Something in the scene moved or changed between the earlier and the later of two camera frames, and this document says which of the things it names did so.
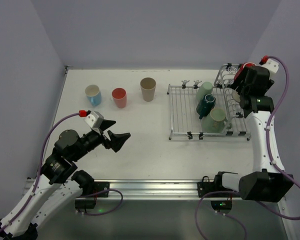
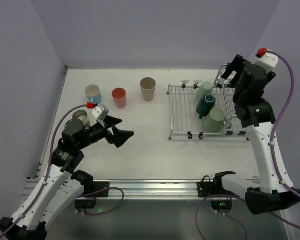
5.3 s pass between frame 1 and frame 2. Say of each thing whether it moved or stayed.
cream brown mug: moved
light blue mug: stayed
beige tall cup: stayed
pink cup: stayed
